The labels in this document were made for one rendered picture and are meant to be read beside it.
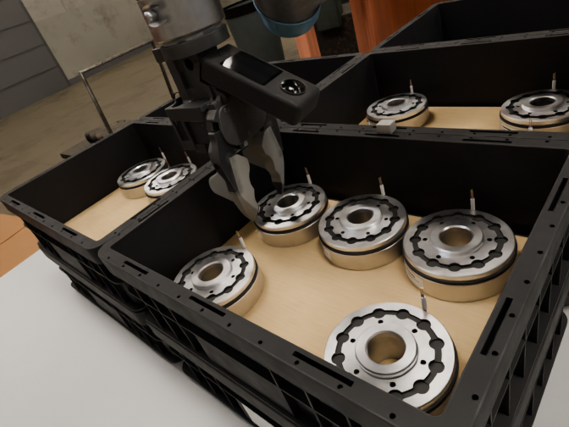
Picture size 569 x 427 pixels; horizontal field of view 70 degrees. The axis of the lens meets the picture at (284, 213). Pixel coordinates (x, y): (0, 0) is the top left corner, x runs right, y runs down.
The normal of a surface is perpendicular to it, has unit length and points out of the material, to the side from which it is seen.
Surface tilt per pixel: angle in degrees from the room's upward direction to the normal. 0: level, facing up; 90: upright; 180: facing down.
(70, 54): 90
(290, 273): 0
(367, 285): 0
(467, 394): 0
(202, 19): 90
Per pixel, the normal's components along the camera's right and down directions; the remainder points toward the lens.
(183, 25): 0.10, 0.53
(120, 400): -0.29, -0.79
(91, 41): 0.79, 0.12
